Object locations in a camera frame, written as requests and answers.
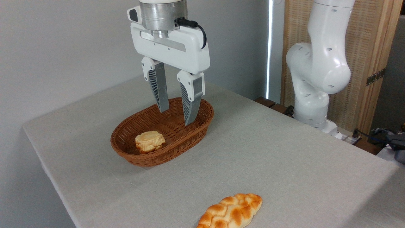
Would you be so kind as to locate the dark grey bag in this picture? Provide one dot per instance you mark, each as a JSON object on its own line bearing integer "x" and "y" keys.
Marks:
{"x": 392, "y": 142}

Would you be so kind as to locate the metal screen hinge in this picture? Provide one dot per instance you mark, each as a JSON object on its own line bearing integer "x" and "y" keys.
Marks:
{"x": 376, "y": 77}

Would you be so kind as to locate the reddish brown wooden board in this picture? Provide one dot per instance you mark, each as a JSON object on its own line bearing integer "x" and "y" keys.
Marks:
{"x": 368, "y": 147}

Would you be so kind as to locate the brown wicker oval basket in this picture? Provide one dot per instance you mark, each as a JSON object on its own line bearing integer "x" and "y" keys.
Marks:
{"x": 177, "y": 139}

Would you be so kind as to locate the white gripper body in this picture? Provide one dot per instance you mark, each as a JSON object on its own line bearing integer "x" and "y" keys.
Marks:
{"x": 177, "y": 52}

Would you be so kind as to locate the dark brown wooden block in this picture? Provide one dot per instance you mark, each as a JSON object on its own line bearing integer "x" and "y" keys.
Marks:
{"x": 280, "y": 109}
{"x": 265, "y": 101}

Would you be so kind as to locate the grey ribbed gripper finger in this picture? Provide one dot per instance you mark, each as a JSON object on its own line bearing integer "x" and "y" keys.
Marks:
{"x": 190, "y": 104}
{"x": 160, "y": 88}

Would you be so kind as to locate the white power strip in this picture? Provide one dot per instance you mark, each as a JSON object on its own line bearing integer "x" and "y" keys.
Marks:
{"x": 346, "y": 136}

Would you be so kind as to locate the long braided golden bread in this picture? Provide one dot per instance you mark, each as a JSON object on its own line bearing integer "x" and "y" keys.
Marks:
{"x": 232, "y": 212}

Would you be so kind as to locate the small pale round bread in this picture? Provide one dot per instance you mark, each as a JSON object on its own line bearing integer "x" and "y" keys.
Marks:
{"x": 150, "y": 141}

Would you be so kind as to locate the grey tablecloth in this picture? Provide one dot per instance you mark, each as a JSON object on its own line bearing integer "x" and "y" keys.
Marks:
{"x": 269, "y": 164}

